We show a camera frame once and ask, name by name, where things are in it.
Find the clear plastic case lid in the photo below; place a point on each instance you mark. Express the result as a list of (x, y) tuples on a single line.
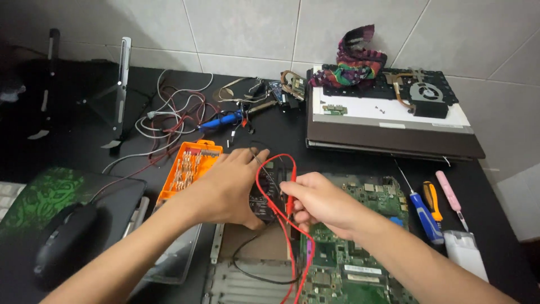
[(177, 257)]

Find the green and black mouse pad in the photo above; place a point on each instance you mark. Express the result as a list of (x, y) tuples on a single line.
[(46, 198)]

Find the multicoloured striped cloth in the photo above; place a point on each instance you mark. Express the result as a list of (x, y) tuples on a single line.
[(356, 59)]

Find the person's left hand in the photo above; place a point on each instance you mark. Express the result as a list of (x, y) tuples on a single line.
[(223, 190)]

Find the red multimeter test lead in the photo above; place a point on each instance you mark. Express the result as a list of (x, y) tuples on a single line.
[(290, 207)]

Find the black multimeter test lead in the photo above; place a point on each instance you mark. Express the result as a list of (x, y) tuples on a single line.
[(270, 282)]

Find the silver folding stand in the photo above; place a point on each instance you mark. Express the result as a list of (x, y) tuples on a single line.
[(123, 84)]

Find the small green circuit board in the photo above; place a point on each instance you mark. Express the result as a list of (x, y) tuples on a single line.
[(334, 109)]

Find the silver laptop chassis frame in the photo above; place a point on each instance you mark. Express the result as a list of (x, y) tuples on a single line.
[(244, 287)]

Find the brown laptop base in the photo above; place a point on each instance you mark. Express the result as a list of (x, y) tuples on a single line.
[(379, 141)]

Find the silver metal bracket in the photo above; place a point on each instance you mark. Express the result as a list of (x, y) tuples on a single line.
[(217, 243)]

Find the orange and black screwdriver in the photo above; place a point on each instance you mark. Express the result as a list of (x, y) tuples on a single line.
[(432, 200)]

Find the white computer keyboard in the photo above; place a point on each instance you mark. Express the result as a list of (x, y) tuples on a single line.
[(8, 198)]

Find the small blue circuit board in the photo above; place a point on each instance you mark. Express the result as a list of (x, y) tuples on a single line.
[(277, 92)]

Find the black multimeter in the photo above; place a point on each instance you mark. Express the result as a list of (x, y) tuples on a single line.
[(263, 198)]

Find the green laptop motherboard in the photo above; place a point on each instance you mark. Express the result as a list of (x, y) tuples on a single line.
[(358, 270)]

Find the person's right hand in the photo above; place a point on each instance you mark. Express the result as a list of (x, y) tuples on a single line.
[(329, 202)]

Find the orange screwdriver bit case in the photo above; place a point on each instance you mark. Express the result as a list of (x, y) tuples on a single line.
[(190, 169)]

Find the black computer mouse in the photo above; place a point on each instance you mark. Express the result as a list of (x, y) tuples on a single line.
[(63, 240)]

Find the white plastic box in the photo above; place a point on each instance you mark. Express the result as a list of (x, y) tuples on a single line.
[(466, 253)]

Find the laptop cooling fan with heatpipe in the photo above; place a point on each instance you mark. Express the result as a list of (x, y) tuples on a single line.
[(426, 95)]

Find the blue soldering iron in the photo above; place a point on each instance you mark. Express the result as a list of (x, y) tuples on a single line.
[(221, 120)]

